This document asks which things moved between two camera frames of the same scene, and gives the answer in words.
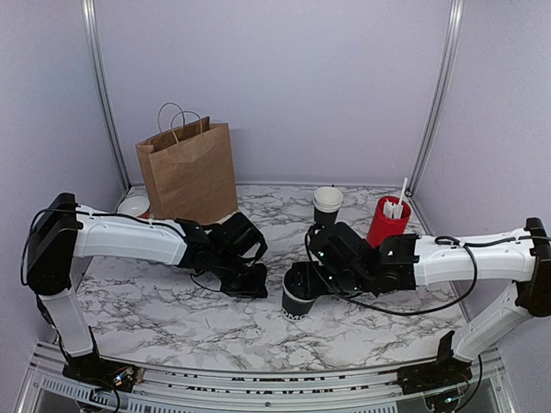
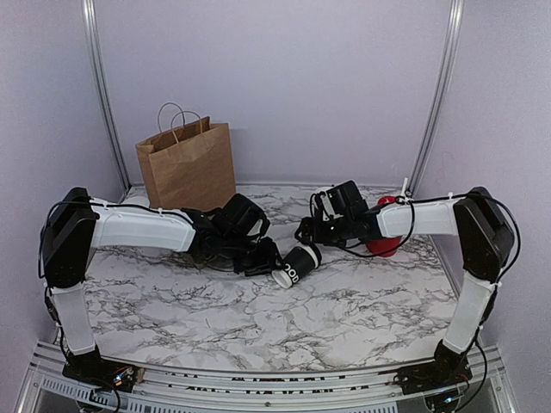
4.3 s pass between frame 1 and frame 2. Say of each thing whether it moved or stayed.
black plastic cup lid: moved
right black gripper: moved
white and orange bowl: stayed
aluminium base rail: stayed
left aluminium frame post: stayed
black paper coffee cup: moved
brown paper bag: stayed
